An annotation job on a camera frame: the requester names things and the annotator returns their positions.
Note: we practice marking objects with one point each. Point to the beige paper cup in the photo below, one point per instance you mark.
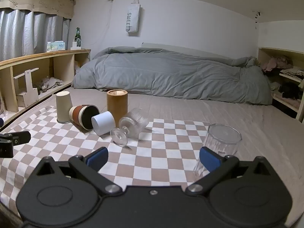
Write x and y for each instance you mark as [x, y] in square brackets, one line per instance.
[63, 106]

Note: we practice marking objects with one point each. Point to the white hanging bag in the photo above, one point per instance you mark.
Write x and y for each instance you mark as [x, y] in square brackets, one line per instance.
[132, 16]

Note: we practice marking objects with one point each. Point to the pink clothes pile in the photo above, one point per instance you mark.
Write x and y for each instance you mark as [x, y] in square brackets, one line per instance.
[275, 63]

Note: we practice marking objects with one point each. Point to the checkered blanket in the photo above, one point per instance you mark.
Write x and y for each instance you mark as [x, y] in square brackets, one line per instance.
[154, 156]

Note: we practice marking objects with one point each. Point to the wooden clothes shelf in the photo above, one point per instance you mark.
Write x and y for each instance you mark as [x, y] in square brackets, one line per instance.
[268, 52]

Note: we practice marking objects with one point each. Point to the grey curtain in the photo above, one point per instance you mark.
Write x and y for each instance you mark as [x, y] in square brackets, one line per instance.
[30, 33]

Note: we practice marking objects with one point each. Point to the folded beige clothes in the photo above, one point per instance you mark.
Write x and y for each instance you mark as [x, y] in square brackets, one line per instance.
[293, 72]

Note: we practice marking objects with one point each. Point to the brown banded black cup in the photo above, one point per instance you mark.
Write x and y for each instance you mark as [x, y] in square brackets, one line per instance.
[77, 115]

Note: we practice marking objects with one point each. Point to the brown wooden cup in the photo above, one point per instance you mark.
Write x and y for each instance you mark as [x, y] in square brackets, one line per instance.
[116, 106]

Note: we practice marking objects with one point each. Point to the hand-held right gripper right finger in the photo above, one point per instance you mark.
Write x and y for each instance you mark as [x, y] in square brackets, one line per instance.
[210, 159]

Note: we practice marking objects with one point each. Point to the green glass bottle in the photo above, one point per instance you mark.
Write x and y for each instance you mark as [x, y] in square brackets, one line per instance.
[77, 36]

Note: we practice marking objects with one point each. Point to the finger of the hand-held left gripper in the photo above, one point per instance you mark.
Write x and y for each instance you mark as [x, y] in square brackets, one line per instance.
[20, 137]

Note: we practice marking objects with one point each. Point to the wooden stand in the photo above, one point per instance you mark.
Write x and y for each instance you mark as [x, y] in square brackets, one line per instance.
[29, 92]

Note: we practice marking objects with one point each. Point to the grey duvet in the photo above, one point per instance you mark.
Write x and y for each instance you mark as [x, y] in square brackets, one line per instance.
[166, 76]

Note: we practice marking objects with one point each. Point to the crumpled beige clothes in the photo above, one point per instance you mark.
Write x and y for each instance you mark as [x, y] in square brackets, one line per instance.
[48, 83]

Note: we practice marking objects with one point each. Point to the ribbed glass goblet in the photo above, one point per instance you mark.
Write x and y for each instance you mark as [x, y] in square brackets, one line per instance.
[133, 123]

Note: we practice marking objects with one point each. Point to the long wooden shelf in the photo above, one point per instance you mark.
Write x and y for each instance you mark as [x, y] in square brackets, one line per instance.
[61, 54]

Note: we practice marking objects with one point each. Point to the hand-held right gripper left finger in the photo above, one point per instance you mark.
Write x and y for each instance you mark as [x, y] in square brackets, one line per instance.
[97, 158]

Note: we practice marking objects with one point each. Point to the clear plastic cup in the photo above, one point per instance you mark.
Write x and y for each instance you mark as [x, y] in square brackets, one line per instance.
[223, 137]

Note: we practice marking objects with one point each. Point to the small white box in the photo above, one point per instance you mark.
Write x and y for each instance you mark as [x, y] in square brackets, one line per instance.
[76, 46]

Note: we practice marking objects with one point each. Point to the tissue box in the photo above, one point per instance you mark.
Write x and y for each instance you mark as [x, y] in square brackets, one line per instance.
[55, 46]

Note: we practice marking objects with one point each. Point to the black clothes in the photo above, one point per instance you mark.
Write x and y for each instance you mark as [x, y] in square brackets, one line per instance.
[288, 90]

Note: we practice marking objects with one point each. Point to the white paper cup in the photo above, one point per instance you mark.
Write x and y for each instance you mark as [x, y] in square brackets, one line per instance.
[103, 123]

